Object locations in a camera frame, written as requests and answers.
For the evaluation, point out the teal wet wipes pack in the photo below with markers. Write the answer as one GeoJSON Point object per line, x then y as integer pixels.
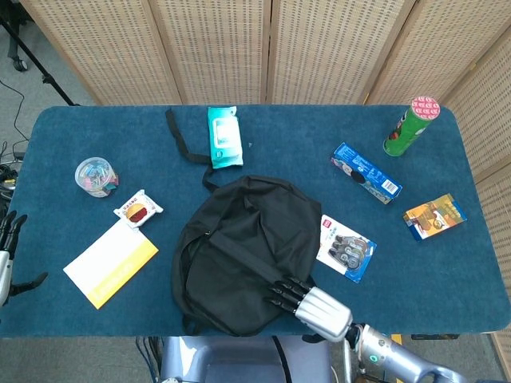
{"type": "Point", "coordinates": [224, 137]}

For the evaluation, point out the lavender robot base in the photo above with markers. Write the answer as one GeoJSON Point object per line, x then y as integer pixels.
{"type": "Point", "coordinates": [239, 359]}

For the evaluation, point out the black backpack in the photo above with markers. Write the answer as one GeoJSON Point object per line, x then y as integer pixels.
{"type": "Point", "coordinates": [239, 239]}

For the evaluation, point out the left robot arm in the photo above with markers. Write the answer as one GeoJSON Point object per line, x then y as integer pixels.
{"type": "Point", "coordinates": [2, 279]}

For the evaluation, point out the green chips can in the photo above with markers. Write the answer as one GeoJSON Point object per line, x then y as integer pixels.
{"type": "Point", "coordinates": [409, 127]}

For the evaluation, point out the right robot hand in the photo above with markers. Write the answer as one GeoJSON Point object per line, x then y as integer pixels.
{"type": "Point", "coordinates": [323, 311]}

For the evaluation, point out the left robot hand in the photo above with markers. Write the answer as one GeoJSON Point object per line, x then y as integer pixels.
{"type": "Point", "coordinates": [7, 235]}

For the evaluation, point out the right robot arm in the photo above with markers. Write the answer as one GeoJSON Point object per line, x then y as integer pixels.
{"type": "Point", "coordinates": [399, 359]}

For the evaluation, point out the black chair caster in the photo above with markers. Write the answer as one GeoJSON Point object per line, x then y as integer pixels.
{"type": "Point", "coordinates": [19, 61]}

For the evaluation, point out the orange and blue snack box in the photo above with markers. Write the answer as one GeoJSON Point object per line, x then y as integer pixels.
{"type": "Point", "coordinates": [435, 217]}

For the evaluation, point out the blue table mat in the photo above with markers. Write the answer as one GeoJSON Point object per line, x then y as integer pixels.
{"type": "Point", "coordinates": [287, 159]}

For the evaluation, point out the clear jar of clips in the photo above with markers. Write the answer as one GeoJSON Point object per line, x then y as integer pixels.
{"type": "Point", "coordinates": [96, 177]}

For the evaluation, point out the blue cookie box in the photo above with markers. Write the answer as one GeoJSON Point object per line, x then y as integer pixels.
{"type": "Point", "coordinates": [367, 173]}

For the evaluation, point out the burger print snack packet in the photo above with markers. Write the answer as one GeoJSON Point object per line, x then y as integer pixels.
{"type": "Point", "coordinates": [137, 209]}

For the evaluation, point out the black tripod stand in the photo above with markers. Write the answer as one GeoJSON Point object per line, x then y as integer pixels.
{"type": "Point", "coordinates": [40, 68]}

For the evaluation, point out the wicker folding screen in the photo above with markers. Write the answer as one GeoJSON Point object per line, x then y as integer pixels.
{"type": "Point", "coordinates": [219, 48]}

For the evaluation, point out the correction tape blister pack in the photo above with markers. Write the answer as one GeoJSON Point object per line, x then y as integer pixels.
{"type": "Point", "coordinates": [347, 249]}

